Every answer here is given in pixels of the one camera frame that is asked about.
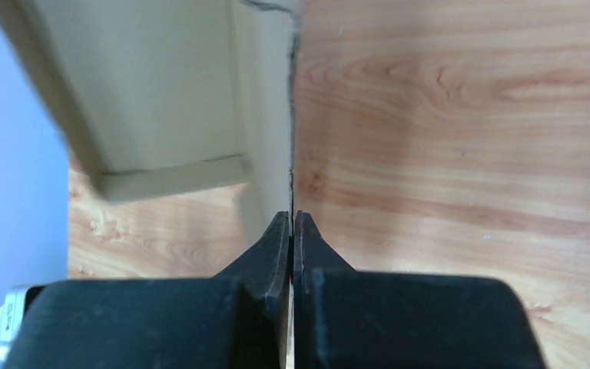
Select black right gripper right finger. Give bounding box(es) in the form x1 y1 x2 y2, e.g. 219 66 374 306
292 211 545 368

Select brown cardboard box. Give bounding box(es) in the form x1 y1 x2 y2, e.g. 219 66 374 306
0 1 302 243

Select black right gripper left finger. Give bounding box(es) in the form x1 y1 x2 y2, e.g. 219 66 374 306
4 211 291 368

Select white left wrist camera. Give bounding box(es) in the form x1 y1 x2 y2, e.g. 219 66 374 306
0 285 45 362

